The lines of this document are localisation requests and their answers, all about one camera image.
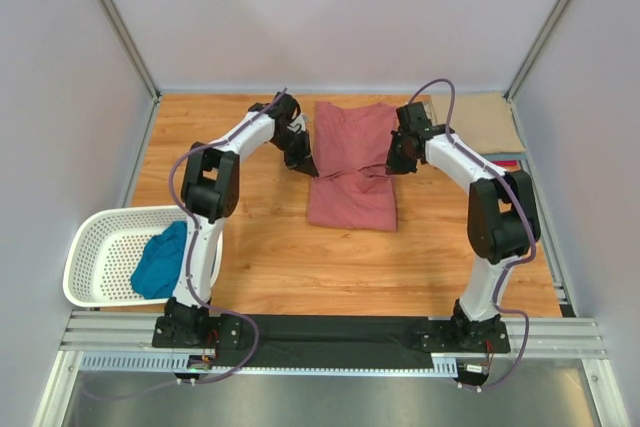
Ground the pink t shirt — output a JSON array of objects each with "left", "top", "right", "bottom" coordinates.
[{"left": 307, "top": 101, "right": 397, "bottom": 232}]

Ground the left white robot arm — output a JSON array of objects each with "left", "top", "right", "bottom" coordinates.
[{"left": 152, "top": 92, "right": 318, "bottom": 349}]

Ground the folded grey-blue t shirt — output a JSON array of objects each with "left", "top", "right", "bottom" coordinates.
[{"left": 483, "top": 152, "right": 526, "bottom": 163}]

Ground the folded beige t shirt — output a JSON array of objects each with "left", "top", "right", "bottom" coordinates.
[{"left": 450, "top": 92, "right": 525, "bottom": 156}]

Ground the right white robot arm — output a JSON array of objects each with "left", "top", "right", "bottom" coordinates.
[{"left": 386, "top": 102, "right": 541, "bottom": 353}]

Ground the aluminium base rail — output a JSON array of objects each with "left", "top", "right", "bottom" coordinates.
[{"left": 59, "top": 311, "right": 606, "bottom": 378}]

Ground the blue t shirt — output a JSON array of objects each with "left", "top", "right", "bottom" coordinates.
[{"left": 130, "top": 221, "right": 187, "bottom": 300}]

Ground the folded red t shirt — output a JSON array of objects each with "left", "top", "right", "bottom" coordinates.
[{"left": 494, "top": 160, "right": 519, "bottom": 168}]

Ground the left aluminium frame post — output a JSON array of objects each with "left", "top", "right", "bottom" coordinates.
[{"left": 69, "top": 0, "right": 162, "bottom": 100}]

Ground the white plastic laundry basket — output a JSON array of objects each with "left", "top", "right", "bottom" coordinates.
[{"left": 63, "top": 205, "right": 226, "bottom": 308}]

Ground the aluminium frame post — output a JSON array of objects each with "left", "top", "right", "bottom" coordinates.
[
  {"left": 69, "top": 0, "right": 162, "bottom": 100},
  {"left": 504, "top": 0, "right": 574, "bottom": 102}
]

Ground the right aluminium frame post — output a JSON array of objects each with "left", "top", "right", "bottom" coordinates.
[{"left": 504, "top": 0, "right": 574, "bottom": 102}]

